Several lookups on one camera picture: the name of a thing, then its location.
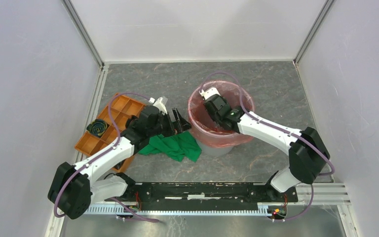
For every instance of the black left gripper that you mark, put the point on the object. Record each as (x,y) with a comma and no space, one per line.
(182,124)

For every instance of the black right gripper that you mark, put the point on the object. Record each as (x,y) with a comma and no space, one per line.
(225,102)

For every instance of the red plastic trash bag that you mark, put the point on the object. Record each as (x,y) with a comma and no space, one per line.
(214,118)

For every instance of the grey plastic trash bin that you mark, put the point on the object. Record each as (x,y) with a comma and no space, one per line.
(219,150)

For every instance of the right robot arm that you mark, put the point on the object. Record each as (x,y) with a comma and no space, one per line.
(306,151)

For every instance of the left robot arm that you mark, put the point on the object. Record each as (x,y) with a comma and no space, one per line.
(76,186)

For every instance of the green cloth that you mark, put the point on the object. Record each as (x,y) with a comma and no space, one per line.
(176,147)

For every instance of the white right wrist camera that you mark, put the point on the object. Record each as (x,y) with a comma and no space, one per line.
(206,94)

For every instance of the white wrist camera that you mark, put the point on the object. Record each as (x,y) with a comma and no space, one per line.
(206,94)
(159,103)

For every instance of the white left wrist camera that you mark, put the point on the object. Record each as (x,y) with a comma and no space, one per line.
(159,103)

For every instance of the slotted cable duct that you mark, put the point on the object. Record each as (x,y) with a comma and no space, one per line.
(117,209)

